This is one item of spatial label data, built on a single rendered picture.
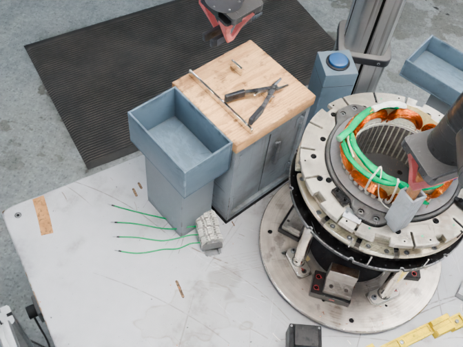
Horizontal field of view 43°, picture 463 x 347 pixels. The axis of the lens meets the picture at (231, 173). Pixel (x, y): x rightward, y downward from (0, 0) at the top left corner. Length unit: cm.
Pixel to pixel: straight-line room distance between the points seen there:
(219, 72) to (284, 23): 177
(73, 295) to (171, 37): 175
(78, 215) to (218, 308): 36
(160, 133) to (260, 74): 23
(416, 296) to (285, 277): 27
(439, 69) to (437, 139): 57
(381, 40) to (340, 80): 23
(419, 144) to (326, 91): 50
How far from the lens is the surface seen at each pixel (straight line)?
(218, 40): 102
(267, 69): 116
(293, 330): 114
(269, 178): 128
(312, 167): 99
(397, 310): 124
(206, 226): 122
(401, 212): 92
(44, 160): 237
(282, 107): 110
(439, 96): 127
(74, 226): 128
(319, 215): 98
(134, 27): 281
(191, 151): 112
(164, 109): 113
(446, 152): 77
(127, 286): 121
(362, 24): 140
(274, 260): 122
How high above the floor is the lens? 188
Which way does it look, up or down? 55 degrees down
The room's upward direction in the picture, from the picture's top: 8 degrees clockwise
